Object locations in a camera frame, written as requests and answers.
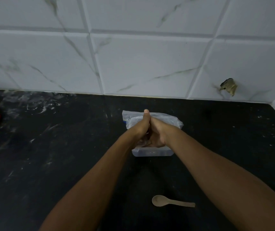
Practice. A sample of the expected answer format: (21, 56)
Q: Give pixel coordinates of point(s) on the person's left hand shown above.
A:
(141, 128)

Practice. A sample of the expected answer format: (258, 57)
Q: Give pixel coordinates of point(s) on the person's right hand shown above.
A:
(157, 134)

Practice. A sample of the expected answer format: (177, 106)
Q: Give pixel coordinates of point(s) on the person's left thumb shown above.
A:
(146, 115)

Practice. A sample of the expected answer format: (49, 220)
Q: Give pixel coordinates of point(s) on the clear plastic bag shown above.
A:
(168, 120)

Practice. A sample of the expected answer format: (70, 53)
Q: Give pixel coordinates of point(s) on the person's right forearm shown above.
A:
(224, 185)

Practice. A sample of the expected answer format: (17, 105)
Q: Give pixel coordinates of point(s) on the person's left forearm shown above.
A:
(91, 187)

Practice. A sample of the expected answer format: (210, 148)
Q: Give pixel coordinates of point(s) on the clear plastic container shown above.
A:
(151, 152)

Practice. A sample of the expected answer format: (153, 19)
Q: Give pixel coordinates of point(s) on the small wooden spoon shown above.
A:
(166, 202)

